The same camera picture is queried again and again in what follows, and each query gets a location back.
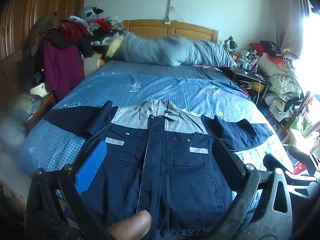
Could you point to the white storage box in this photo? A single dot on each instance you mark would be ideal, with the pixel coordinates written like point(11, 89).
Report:
point(92, 65)

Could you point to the pile of folded bedding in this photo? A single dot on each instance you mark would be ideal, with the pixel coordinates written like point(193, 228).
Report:
point(280, 80)

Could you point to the grey-blue duvet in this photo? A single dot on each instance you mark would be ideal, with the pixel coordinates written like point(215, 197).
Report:
point(162, 50)

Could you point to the red patterned cloth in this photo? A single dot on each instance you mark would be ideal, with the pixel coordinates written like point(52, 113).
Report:
point(207, 68)

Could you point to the olive coat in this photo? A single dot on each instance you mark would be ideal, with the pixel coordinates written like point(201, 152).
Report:
point(40, 32)

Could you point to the wooden nightstand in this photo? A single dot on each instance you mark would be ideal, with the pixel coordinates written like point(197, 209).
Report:
point(43, 110)

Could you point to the pile of mixed clothes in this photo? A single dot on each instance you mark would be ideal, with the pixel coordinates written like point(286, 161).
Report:
point(75, 27)

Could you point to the dark desk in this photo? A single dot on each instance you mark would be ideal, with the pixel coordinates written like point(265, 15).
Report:
point(240, 76)

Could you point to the black desk lamp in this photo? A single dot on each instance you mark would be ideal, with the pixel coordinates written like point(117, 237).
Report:
point(232, 43)

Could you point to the purple garment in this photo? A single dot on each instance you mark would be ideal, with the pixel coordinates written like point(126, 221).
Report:
point(62, 67)

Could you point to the yellow container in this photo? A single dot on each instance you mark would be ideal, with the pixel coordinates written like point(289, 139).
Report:
point(256, 86)

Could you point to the navy and grey work jacket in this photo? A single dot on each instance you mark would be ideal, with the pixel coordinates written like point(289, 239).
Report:
point(160, 155)

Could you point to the beige curtain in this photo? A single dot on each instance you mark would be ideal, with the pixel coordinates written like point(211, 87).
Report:
point(291, 22)

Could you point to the blue checked bed sheet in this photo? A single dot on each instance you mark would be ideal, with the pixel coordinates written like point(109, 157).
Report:
point(150, 85)

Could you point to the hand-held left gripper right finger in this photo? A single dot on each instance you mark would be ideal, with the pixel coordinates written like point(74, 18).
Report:
point(231, 158)

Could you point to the white pot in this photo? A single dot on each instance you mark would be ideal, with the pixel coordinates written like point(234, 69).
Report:
point(38, 90)

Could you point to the pile of small boxes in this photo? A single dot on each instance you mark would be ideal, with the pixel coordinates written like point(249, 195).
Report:
point(247, 60)

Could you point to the yellow pillow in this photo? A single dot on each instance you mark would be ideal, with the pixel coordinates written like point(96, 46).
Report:
point(112, 48)

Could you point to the person's left hand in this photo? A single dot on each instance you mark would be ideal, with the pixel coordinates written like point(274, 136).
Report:
point(131, 226)

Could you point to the wooden headboard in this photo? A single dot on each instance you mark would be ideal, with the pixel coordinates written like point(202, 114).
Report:
point(190, 31)

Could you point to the black garment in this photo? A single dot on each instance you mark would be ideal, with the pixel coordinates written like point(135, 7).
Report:
point(85, 45)

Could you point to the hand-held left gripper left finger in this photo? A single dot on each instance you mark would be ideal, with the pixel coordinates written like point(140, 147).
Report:
point(90, 165)

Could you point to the patterned cushion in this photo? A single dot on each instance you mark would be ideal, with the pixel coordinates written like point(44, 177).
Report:
point(27, 105)

